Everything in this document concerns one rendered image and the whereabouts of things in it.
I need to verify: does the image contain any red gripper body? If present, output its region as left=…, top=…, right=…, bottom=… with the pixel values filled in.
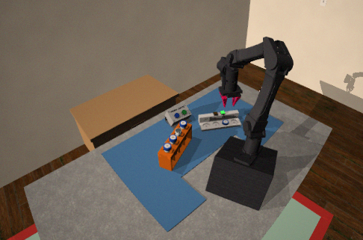
left=219, top=80, right=243, bottom=98

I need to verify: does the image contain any blue flat mat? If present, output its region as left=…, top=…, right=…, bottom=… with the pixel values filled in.
left=102, top=88, right=253, bottom=232

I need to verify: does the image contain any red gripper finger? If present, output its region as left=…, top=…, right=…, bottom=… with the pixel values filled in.
left=232, top=96, right=241, bottom=106
left=221, top=96, right=227, bottom=107

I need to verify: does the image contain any orange tube rack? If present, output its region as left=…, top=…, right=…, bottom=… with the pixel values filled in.
left=158, top=123, right=192, bottom=171

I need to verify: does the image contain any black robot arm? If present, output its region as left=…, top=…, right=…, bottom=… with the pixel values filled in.
left=217, top=37, right=294, bottom=166

